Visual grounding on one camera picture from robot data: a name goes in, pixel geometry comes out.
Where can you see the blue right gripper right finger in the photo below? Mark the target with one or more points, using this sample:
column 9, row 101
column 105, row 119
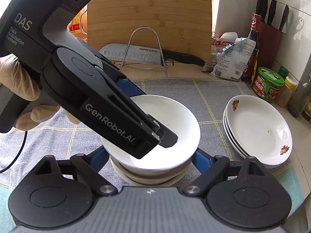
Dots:
column 201, row 160

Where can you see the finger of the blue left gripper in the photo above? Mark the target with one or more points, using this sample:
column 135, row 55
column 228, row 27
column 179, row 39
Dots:
column 129, row 88
column 167, row 137

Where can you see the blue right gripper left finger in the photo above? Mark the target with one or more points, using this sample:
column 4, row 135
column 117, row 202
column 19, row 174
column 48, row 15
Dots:
column 98, row 158

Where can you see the white ceramic bowl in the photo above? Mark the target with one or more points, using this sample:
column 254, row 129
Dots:
column 181, row 135

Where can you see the white plate with fruit print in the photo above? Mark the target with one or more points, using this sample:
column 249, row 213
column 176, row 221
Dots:
column 261, row 130

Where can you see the white bowl pink flowers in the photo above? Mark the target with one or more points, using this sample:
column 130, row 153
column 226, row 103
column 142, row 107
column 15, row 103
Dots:
column 158, row 179

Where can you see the gloved left hand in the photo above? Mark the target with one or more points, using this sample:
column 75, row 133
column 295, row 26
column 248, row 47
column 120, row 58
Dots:
column 17, row 79

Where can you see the bamboo cutting board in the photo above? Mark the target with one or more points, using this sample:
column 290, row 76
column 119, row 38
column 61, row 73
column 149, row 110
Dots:
column 183, row 26

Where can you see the dark soy sauce bottle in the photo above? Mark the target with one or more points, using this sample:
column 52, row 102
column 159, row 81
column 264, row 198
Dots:
column 254, row 44

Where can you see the white plastic bag with clip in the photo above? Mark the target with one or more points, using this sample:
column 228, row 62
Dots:
column 232, row 61

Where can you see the green lid mushroom sauce jar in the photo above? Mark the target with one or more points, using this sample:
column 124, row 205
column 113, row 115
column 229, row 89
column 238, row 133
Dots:
column 267, row 84

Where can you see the teal cloth under mat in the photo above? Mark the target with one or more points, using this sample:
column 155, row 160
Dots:
column 286, row 176

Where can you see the yellow lid spice jar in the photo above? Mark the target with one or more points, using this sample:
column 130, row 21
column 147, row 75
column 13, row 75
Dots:
column 286, row 92

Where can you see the red white paper bag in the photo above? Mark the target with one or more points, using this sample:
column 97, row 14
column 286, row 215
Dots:
column 220, row 43

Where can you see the green cap small jar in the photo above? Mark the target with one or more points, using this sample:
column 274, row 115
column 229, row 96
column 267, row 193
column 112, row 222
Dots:
column 283, row 72

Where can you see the dark red knife block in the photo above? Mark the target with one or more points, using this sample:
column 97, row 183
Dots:
column 269, row 37

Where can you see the metal wire rack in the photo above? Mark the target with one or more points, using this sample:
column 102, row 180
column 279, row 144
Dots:
column 138, row 54

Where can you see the black handle kitchen knife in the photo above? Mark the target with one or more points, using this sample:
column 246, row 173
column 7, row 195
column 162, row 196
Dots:
column 168, row 55

